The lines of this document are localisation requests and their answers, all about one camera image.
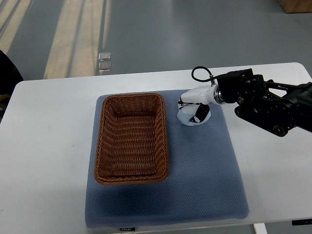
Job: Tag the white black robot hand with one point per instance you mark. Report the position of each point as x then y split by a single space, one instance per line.
202 95

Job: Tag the light blue plush toy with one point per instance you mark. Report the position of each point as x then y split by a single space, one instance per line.
187 112

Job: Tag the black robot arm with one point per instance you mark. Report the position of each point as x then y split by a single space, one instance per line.
274 107

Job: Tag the brown wicker basket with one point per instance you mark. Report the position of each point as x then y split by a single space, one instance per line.
132 143

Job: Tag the blue textured mat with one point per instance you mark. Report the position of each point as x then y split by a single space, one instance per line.
204 183

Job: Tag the metal floor plate lower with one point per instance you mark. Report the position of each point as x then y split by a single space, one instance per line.
104 66

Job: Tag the metal floor plate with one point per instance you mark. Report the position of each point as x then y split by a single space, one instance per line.
104 66
104 56

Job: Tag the metal floor plate upper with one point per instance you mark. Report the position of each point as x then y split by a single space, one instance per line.
104 56

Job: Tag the black table control panel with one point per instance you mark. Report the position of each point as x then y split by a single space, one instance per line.
302 222

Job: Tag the dark seated person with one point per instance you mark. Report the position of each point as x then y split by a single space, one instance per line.
9 75

